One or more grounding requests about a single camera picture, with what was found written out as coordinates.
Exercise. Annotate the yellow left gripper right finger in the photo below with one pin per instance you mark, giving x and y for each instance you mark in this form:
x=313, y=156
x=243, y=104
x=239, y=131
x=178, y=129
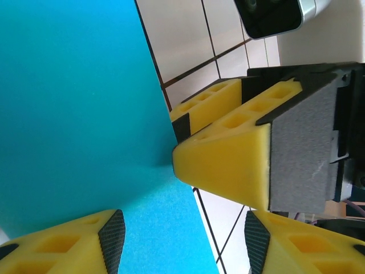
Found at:
x=299, y=251

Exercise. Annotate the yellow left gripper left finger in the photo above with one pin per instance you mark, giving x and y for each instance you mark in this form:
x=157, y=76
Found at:
x=57, y=245

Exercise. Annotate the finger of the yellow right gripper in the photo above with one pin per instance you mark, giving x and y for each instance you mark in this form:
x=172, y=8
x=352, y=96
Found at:
x=233, y=162
x=211, y=105

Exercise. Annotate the blue paper sheet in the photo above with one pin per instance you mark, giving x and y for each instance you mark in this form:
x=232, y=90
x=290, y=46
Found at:
x=71, y=100

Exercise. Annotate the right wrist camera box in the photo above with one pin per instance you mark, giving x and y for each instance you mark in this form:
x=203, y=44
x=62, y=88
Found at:
x=271, y=17

